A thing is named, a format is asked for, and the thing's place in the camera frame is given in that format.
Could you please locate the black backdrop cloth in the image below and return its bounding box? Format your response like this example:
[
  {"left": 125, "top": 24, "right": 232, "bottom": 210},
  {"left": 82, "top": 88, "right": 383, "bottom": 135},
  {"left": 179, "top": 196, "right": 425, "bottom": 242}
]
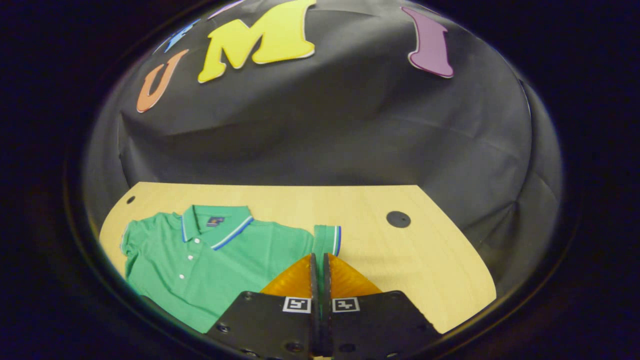
[{"left": 82, "top": 0, "right": 563, "bottom": 301}]

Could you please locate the green T-shirt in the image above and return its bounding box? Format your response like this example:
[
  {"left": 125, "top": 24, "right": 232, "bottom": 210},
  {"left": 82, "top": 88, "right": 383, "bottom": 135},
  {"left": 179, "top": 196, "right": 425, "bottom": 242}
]
[{"left": 120, "top": 204, "right": 343, "bottom": 335}]

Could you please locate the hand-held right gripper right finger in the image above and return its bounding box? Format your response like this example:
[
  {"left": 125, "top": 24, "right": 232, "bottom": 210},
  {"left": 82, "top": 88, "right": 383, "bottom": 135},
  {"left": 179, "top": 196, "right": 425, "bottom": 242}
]
[{"left": 320, "top": 252, "right": 443, "bottom": 360}]

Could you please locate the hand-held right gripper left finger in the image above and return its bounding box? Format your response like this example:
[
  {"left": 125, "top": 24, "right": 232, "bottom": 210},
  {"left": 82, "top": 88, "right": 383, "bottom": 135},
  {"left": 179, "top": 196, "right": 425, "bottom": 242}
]
[{"left": 207, "top": 252, "right": 321, "bottom": 360}]

